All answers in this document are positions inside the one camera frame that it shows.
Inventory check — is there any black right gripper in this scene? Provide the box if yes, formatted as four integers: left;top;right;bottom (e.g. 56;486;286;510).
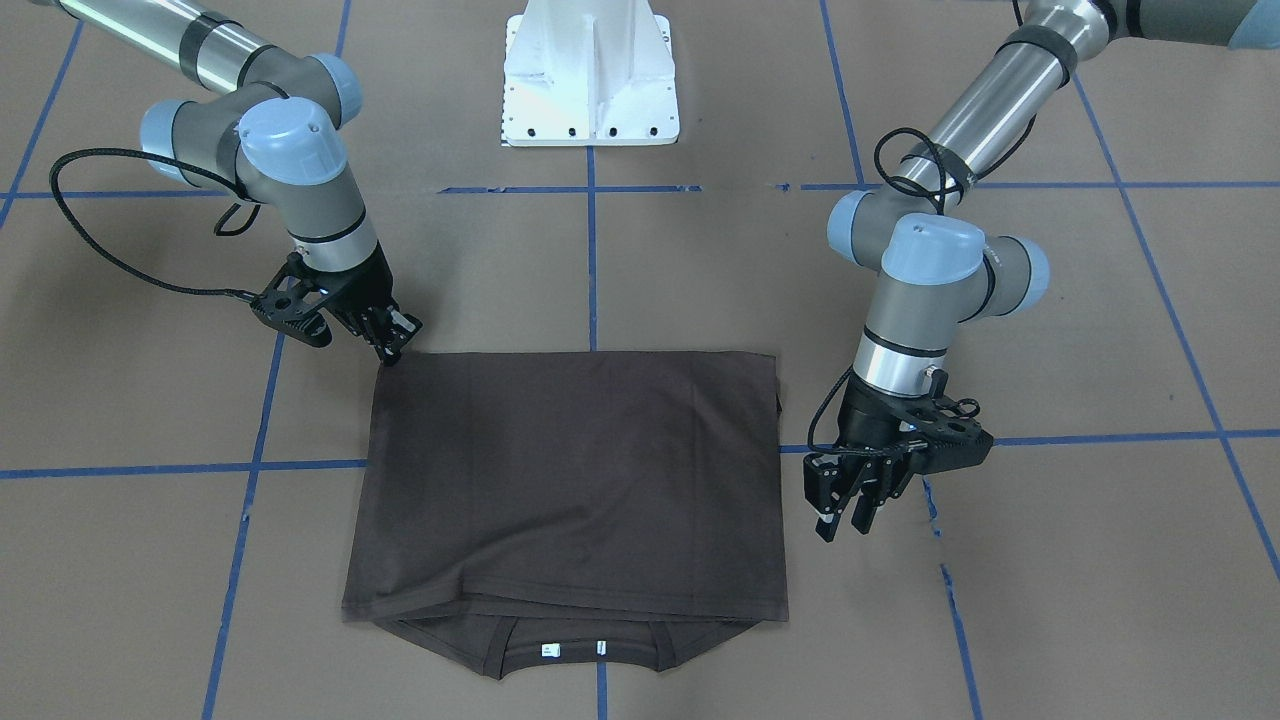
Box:
250;246;422;366

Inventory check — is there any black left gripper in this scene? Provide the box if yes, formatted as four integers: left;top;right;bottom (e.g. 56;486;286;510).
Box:
803;375;995;543

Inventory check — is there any dark brown t-shirt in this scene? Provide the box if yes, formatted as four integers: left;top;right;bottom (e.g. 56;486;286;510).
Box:
340;351;788;679

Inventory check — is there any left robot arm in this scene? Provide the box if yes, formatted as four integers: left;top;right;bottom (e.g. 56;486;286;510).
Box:
803;1;1277;542

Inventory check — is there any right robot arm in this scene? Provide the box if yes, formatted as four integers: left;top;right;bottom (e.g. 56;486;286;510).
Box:
58;1;422;366

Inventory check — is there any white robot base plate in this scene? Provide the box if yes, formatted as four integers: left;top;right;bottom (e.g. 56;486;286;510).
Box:
500;1;681;147

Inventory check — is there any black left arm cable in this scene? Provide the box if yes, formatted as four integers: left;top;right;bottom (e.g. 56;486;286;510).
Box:
873;110;1041;217

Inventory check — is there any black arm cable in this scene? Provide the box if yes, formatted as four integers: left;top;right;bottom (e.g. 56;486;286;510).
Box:
873;110;1041;217
47;149;271;301

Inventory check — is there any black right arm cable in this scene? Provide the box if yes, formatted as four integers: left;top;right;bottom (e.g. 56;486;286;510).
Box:
47;149;271;301

